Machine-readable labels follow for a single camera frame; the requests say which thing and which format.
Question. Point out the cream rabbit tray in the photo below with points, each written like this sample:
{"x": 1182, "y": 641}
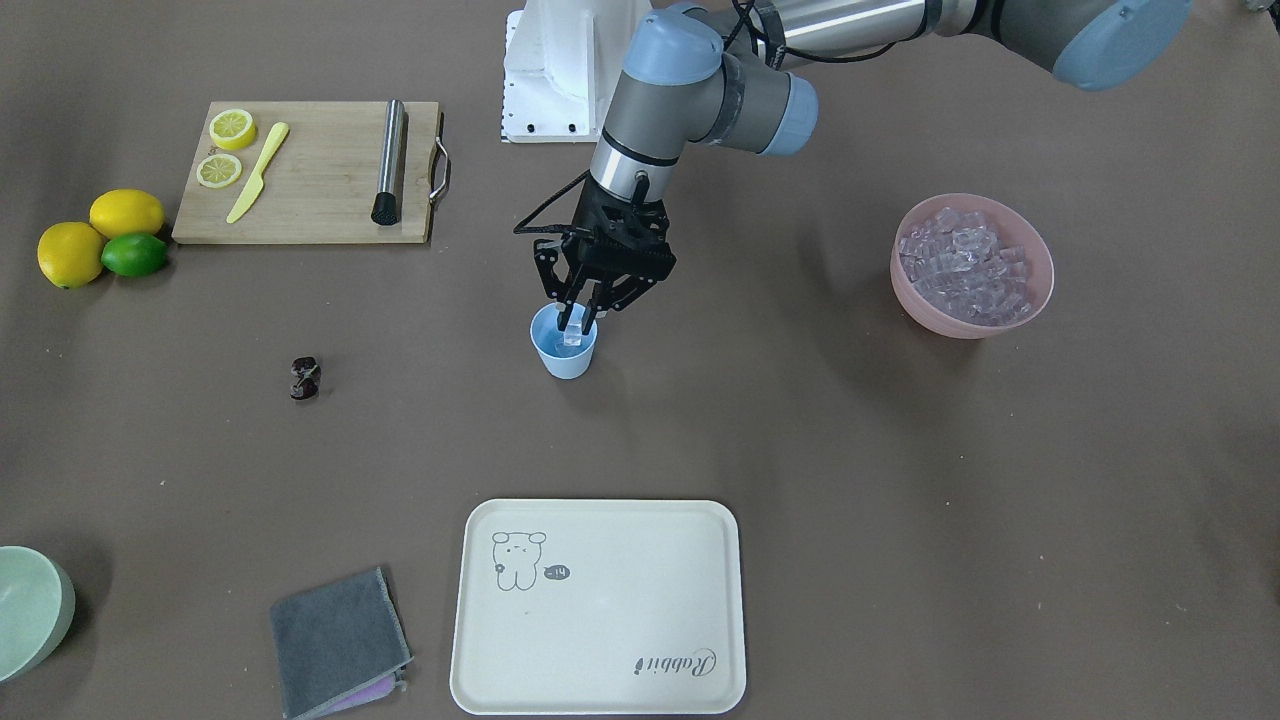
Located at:
{"x": 599, "y": 606}

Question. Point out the whole lemon lower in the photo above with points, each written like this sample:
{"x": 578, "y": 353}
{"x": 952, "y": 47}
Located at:
{"x": 69, "y": 254}

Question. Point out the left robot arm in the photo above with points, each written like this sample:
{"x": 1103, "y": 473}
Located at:
{"x": 725, "y": 79}

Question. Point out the green lime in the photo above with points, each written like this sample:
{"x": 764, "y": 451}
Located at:
{"x": 135, "y": 254}

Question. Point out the bamboo cutting board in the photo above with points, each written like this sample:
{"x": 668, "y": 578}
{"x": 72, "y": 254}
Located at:
{"x": 322, "y": 182}

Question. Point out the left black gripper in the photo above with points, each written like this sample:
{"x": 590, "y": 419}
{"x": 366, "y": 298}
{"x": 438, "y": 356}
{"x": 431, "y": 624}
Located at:
{"x": 549, "y": 264}

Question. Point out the lemon half near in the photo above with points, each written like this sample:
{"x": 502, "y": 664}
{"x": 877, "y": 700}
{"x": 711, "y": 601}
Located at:
{"x": 233, "y": 129}

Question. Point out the mint green bowl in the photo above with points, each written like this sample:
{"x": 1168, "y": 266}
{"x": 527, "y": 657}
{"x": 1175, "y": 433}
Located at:
{"x": 38, "y": 603}

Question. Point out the yellow plastic knife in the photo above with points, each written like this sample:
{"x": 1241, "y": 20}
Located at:
{"x": 255, "y": 183}

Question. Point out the pink bowl of ice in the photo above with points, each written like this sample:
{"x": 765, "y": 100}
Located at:
{"x": 969, "y": 268}

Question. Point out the whole lemon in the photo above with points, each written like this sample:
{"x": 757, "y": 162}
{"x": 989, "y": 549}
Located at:
{"x": 126, "y": 211}
{"x": 69, "y": 254}

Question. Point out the grey folded cloth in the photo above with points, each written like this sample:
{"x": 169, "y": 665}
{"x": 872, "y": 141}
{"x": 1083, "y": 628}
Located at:
{"x": 338, "y": 646}

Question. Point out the lemon half far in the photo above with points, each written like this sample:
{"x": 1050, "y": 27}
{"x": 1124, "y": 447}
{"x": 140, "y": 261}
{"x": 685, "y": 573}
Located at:
{"x": 218, "y": 171}

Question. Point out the whole lemon upper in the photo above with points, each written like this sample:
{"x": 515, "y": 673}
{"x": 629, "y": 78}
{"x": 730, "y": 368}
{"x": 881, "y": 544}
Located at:
{"x": 126, "y": 211}

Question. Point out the lemon half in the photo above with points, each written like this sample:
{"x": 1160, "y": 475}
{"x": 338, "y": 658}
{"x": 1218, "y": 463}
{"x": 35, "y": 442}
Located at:
{"x": 233, "y": 129}
{"x": 218, "y": 171}

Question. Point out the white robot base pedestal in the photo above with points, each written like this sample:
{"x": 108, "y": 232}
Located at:
{"x": 562, "y": 63}

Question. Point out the steel muddler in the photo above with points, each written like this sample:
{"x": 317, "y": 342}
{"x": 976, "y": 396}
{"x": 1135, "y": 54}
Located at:
{"x": 387, "y": 200}

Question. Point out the light blue plastic cup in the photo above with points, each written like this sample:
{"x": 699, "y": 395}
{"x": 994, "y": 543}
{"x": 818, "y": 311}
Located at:
{"x": 560, "y": 362}

